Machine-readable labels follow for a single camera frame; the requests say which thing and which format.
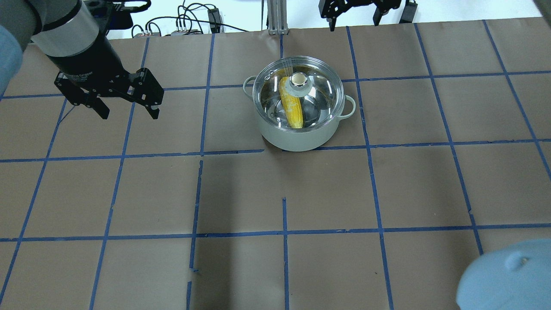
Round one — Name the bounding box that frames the aluminium frame post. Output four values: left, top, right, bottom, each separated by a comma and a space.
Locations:
267, 0, 289, 35

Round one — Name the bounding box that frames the glass pot lid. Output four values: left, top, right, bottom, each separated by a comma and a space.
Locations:
242, 56, 345, 132

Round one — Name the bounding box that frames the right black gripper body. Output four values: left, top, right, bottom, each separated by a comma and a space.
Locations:
319, 0, 402, 19

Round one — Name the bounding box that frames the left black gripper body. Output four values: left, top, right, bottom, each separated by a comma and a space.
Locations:
54, 33, 164, 109

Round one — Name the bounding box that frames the black power adapter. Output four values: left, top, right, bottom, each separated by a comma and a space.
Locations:
208, 8, 222, 33

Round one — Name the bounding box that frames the yellow corn cob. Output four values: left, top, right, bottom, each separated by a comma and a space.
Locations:
278, 77, 304, 129

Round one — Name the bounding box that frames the pale green steel pot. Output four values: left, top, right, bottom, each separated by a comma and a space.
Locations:
242, 56, 357, 152

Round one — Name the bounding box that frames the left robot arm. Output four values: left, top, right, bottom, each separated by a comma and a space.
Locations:
1, 0, 164, 119

